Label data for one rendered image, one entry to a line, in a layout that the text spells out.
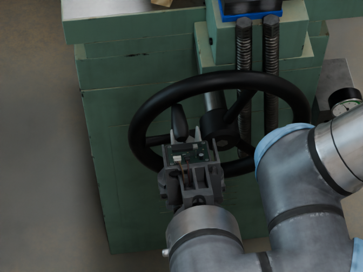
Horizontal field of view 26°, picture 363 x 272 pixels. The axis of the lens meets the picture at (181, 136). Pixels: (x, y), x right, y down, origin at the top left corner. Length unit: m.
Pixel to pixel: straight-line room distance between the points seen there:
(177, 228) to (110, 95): 0.54
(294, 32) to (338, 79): 0.37
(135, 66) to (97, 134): 0.22
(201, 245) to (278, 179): 0.12
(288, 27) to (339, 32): 1.27
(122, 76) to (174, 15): 0.18
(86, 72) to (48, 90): 0.95
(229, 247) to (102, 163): 0.77
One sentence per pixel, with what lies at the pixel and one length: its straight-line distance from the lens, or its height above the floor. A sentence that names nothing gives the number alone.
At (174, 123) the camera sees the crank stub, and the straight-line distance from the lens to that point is 1.12.
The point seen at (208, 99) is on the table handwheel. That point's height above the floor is 0.82.
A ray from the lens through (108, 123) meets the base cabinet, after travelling 1.50.
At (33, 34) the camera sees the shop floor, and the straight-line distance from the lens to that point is 2.45.
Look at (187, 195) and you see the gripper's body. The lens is 0.94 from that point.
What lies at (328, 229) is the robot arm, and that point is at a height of 1.06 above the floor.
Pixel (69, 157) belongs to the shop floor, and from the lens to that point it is 2.18.
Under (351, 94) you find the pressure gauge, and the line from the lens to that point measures 1.46.
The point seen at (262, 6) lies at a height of 0.99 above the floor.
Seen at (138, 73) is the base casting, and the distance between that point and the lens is 1.38.
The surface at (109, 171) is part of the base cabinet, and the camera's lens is 1.65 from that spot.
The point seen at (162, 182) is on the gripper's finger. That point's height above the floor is 0.92.
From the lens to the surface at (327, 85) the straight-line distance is 1.55.
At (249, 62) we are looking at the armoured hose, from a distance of 1.21.
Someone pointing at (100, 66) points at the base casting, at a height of 0.78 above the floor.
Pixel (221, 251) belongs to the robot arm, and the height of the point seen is 1.04.
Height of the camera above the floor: 1.85
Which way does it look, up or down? 57 degrees down
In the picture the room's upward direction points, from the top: straight up
